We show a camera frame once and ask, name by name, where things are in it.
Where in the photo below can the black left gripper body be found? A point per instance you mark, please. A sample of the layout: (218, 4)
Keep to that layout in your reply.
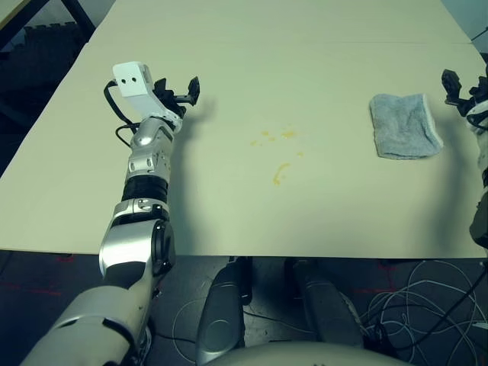
(175, 102)

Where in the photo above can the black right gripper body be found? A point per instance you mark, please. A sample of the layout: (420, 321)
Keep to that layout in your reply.
(469, 103)

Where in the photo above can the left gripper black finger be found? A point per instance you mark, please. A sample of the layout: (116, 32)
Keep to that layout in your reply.
(161, 87)
(193, 90)

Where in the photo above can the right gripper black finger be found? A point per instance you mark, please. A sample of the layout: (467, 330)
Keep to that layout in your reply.
(453, 85)
(480, 87)

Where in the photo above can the grey-blue terry rag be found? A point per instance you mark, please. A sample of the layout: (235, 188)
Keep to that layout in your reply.
(406, 126)

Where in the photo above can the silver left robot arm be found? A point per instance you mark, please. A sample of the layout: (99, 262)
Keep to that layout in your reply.
(145, 160)

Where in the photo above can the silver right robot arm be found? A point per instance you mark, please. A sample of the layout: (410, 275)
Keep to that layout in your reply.
(482, 228)

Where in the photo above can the yellow liquid spill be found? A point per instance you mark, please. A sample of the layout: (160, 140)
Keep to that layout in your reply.
(285, 133)

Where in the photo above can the dark foam puzzle mat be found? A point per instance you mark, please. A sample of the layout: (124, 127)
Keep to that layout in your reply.
(34, 61)

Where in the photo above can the grey left robot leg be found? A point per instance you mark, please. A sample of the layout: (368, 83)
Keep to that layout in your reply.
(223, 305)

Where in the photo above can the grey robot leg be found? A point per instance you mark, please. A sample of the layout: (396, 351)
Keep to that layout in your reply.
(223, 305)
(329, 305)

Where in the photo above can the grey right robot leg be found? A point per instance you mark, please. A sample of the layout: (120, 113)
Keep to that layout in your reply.
(329, 305)

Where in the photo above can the grey robot torso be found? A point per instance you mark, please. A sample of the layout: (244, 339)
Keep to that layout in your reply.
(305, 354)

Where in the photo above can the black table frame leg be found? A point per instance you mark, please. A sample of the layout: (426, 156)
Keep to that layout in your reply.
(82, 17)

